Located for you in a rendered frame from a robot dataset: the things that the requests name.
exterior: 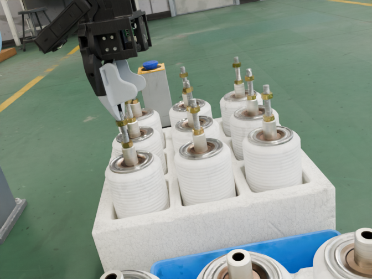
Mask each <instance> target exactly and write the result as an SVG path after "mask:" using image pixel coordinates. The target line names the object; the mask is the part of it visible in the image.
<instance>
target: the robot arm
mask: <svg viewBox="0 0 372 279"><path fill-rule="evenodd" d="M143 22H144V23H145V26H146V31H145V28H144V23H143ZM77 29H79V30H78V33H77V37H78V41H79V48H80V53H81V56H82V61H83V65H84V69H85V73H86V76H87V79H88V81H89V83H90V85H91V87H92V89H93V91H94V93H95V95H96V96H98V98H99V100H100V101H101V103H102V104H103V105H104V106H105V107H106V109H107V110H108V111H109V113H110V114H111V115H112V116H113V117H114V118H115V120H117V121H120V120H121V116H120V112H119V111H121V112H122V113H123V116H125V102H126V101H128V100H131V99H134V98H135V97H136V96H137V92H139V91H141V90H143V89H144V88H145V87H146V81H145V78H144V77H143V76H140V75H138V74H135V73H133V72H131V71H130V69H129V66H128V62H127V60H126V59H129V58H133V57H138V54H137V52H142V51H146V50H148V49H149V47H152V42H151V36H150V33H149V28H148V23H147V17H146V12H145V11H141V9H139V10H137V8H136V2H135V0H73V1H72V2H71V3H70V4H69V5H68V6H67V7H66V8H65V9H64V10H63V11H62V12H61V13H60V14H59V15H58V16H57V17H56V18H55V19H54V20H53V21H52V22H51V23H50V24H49V25H47V26H45V27H44V28H43V29H42V30H41V31H40V32H39V33H38V36H37V37H36V38H35V39H34V40H33V42H34V43H35V44H36V45H37V46H38V48H39V49H40V50H41V51H42V52H43V53H44V54H46V53H49V52H51V51H52V52H55V51H57V50H58V49H60V48H62V46H63V45H64V44H65V43H66V42H67V38H68V37H70V36H71V35H72V34H73V33H74V32H75V31H76V30H77ZM146 32H147V37H148V39H147V37H146ZM103 60H104V64H103V65H102V63H101V62H102V61H103Z"/></svg>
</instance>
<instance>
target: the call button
mask: <svg viewBox="0 0 372 279"><path fill-rule="evenodd" d="M157 65H158V61H156V60H152V61H147V62H145V63H143V67H144V68H145V69H146V70H148V69H154V68H156V67H157Z"/></svg>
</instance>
